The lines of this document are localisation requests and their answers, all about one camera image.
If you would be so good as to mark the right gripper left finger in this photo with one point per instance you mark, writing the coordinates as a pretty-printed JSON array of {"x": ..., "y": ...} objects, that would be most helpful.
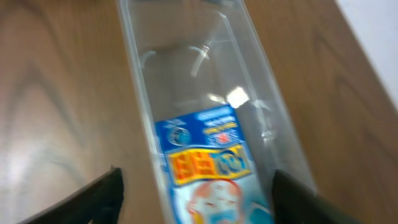
[{"x": 98, "y": 202}]

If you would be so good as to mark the clear plastic container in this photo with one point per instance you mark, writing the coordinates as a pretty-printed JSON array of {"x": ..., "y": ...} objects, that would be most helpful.
[{"x": 188, "y": 56}]

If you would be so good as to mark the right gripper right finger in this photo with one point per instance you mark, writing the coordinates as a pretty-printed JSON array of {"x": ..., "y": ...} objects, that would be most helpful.
[{"x": 294, "y": 203}]

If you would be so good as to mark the blue Kool Fever box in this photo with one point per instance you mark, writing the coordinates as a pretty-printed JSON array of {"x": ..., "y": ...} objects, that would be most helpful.
[{"x": 210, "y": 173}]

